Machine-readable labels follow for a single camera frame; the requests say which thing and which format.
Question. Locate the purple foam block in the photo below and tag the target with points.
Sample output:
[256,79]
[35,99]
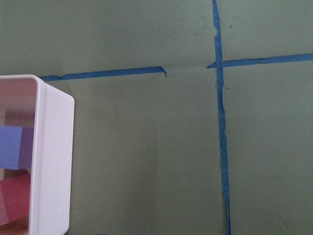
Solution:
[16,144]

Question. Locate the pink plastic bin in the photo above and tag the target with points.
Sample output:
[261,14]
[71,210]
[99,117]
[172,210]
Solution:
[28,100]

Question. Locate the pink foam block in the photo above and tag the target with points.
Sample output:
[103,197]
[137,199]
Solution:
[14,198]

